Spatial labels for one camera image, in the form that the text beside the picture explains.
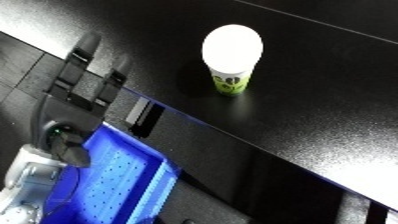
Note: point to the white paper cup green band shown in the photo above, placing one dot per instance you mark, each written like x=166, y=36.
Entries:
x=232, y=50

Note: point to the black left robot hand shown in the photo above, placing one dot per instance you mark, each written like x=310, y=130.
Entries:
x=65, y=113

